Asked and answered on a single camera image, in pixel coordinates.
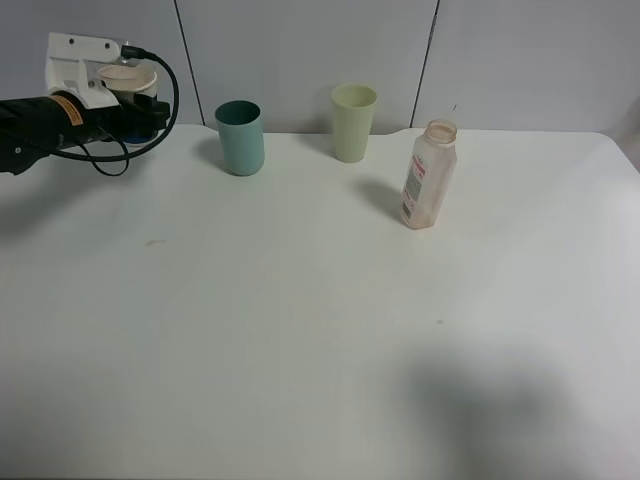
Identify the pale green plastic cup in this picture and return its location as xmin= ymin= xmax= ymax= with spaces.
xmin=331 ymin=84 xmax=378 ymax=163

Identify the clear plastic drink bottle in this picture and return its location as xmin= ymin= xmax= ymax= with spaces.
xmin=401 ymin=119 xmax=457 ymax=230

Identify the black braided left cable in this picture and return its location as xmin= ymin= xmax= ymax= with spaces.
xmin=29 ymin=45 xmax=180 ymax=179

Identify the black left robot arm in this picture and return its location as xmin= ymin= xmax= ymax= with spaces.
xmin=1 ymin=91 xmax=175 ymax=175

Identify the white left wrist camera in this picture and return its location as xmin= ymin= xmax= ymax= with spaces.
xmin=45 ymin=32 xmax=129 ymax=110

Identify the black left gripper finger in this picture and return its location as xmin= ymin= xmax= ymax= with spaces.
xmin=122 ymin=94 xmax=171 ymax=133

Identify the blue sleeved paper cup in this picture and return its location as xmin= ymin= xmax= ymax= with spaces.
xmin=97 ymin=63 xmax=158 ymax=146

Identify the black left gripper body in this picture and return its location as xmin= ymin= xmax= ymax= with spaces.
xmin=77 ymin=102 xmax=150 ymax=145

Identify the teal plastic cup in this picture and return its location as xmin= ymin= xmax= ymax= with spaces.
xmin=215 ymin=100 xmax=265 ymax=176

